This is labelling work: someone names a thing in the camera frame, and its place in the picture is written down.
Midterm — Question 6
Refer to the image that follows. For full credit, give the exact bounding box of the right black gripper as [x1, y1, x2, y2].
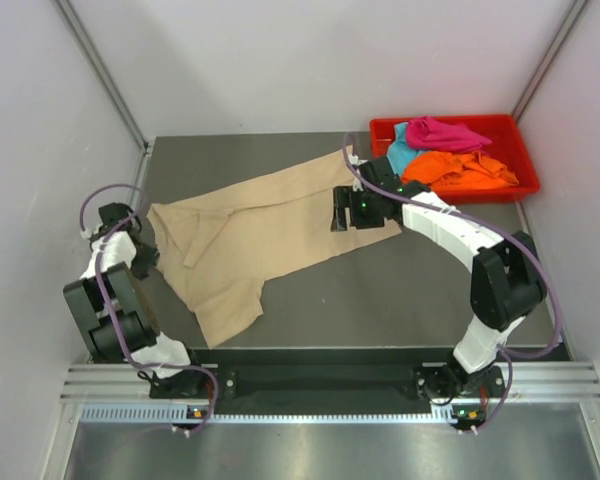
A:
[331, 186, 384, 233]

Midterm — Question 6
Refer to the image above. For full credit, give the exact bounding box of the beige t shirt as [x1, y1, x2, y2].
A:
[148, 152, 400, 348]

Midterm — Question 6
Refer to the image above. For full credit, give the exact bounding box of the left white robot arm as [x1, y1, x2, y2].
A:
[63, 203, 211, 399]

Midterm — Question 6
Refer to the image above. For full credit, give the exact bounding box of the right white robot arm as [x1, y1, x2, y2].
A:
[331, 154, 547, 400]

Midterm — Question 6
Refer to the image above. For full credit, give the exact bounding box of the light blue t shirt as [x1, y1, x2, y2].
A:
[386, 122, 425, 176]

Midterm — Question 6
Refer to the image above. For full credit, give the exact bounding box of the orange t shirt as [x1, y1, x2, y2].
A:
[401, 151, 519, 193]

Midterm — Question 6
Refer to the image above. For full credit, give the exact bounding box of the pink t shirt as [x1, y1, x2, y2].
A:
[405, 116, 492, 153]

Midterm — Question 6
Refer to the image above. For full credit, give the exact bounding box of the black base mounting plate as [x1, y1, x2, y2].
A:
[142, 348, 504, 416]

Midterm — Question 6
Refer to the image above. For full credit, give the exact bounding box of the red plastic bin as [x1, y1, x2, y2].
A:
[369, 113, 541, 205]

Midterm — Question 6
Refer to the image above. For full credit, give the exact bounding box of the left aluminium corner post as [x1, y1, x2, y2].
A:
[52, 0, 150, 153]

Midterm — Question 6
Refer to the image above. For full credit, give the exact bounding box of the aluminium corner post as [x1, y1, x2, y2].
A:
[511, 0, 592, 124]
[52, 0, 150, 153]

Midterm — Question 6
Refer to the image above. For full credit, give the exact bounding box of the aluminium front rail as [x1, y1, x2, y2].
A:
[60, 362, 600, 427]

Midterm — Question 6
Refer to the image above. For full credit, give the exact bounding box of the right aluminium corner post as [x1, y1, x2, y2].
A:
[511, 0, 592, 124]

